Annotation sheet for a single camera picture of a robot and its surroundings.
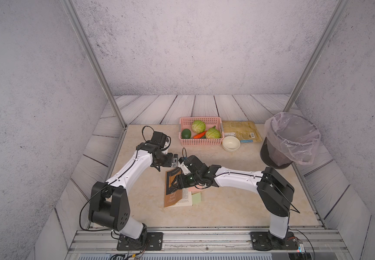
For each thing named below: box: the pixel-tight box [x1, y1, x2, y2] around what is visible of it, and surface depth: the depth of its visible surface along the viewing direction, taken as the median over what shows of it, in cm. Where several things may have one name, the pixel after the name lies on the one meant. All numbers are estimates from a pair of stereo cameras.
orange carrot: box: [192, 130, 208, 139], surface depth 113 cm
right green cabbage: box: [205, 125, 221, 139], surface depth 110 cm
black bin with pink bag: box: [260, 111, 321, 170], surface depth 88 cm
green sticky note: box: [191, 191, 202, 206], surface depth 86 cm
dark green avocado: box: [181, 128, 192, 139], surface depth 113 cm
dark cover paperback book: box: [164, 167, 193, 208], surface depth 86 cm
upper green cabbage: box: [191, 119, 206, 134], surface depth 113 cm
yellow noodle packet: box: [221, 120, 263, 143], surface depth 117 cm
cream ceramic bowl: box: [222, 135, 241, 153], surface depth 109 cm
